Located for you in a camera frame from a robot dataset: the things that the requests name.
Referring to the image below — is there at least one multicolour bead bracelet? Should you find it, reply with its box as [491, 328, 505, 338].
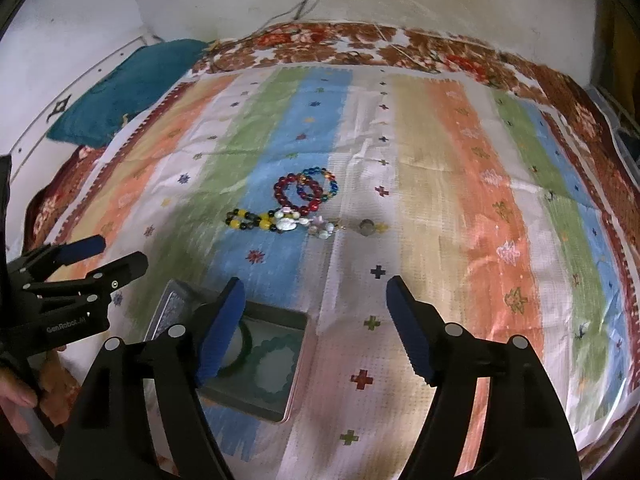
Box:
[295, 166, 340, 202]

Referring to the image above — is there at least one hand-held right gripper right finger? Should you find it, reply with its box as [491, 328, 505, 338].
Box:
[386, 275, 583, 480]

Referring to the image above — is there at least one brown floral blanket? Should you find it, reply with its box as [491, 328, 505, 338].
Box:
[22, 21, 640, 480]

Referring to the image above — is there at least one person's left hand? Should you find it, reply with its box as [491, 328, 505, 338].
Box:
[0, 366, 39, 434]

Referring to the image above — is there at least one yellow and black bead bracelet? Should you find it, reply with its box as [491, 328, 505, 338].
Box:
[224, 206, 287, 234]

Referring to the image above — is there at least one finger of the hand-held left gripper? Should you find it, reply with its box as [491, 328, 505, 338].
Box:
[7, 235, 107, 281]
[25, 252, 149, 306]

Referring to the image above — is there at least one dark green jade bangle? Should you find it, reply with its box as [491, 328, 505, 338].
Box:
[217, 322, 253, 378]

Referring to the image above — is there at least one light green bead bracelet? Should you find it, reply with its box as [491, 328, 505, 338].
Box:
[244, 335, 297, 402]

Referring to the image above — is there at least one white bed frame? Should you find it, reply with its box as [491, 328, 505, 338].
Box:
[0, 30, 166, 183]

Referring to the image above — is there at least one white pearl shell bracelet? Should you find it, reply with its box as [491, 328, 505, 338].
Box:
[272, 205, 342, 239]

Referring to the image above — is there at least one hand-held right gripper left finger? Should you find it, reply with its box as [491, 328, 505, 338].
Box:
[57, 276, 247, 480]

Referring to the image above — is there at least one teal pillow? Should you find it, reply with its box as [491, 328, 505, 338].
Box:
[47, 38, 212, 147]

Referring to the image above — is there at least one red bead bracelet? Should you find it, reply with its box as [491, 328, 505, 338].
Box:
[273, 172, 323, 214]

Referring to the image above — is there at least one striped colourful cloth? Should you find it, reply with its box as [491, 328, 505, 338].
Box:
[50, 64, 637, 480]

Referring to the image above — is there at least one rectangular metal tin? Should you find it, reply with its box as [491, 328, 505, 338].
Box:
[142, 280, 311, 423]

